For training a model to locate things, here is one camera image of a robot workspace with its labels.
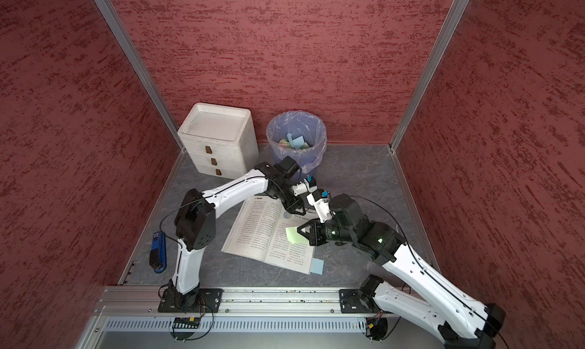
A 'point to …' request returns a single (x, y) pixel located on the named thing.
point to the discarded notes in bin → (296, 143)
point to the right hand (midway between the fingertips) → (298, 236)
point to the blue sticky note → (317, 266)
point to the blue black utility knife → (158, 253)
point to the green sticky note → (295, 237)
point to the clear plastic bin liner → (300, 135)
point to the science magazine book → (259, 232)
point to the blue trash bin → (300, 134)
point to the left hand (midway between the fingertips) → (298, 211)
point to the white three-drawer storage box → (220, 140)
